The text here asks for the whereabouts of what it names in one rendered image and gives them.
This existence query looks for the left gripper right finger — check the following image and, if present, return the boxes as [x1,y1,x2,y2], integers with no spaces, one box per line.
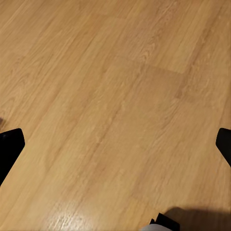
[216,128,231,167]

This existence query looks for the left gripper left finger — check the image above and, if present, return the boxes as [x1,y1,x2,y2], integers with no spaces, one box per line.
[0,128,25,186]

